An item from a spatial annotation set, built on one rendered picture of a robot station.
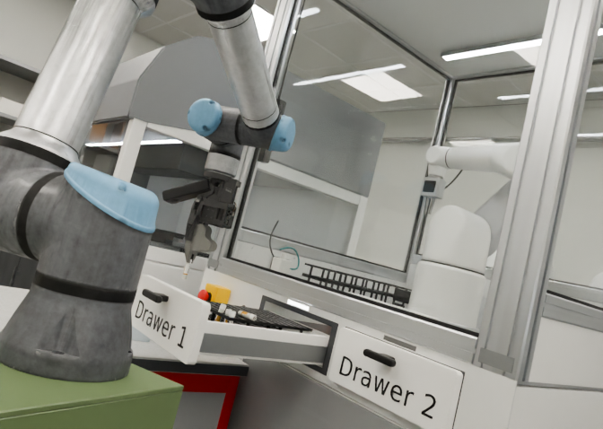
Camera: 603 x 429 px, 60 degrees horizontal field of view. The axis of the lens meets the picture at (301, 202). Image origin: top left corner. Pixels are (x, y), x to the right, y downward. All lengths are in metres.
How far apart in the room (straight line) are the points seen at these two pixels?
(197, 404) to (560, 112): 0.98
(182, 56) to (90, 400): 1.53
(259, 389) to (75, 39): 0.90
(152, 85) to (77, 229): 1.31
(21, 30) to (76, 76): 4.54
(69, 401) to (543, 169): 0.76
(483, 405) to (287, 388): 0.49
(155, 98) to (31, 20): 3.52
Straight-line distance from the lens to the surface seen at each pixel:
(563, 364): 1.05
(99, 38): 0.80
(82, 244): 0.63
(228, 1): 0.83
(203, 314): 0.95
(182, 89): 1.95
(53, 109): 0.75
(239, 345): 1.03
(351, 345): 1.09
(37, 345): 0.63
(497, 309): 0.93
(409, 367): 1.00
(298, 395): 1.23
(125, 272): 0.64
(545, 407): 1.02
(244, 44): 0.89
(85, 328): 0.63
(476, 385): 0.94
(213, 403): 1.34
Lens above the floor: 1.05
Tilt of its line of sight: 6 degrees up
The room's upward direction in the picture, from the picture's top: 14 degrees clockwise
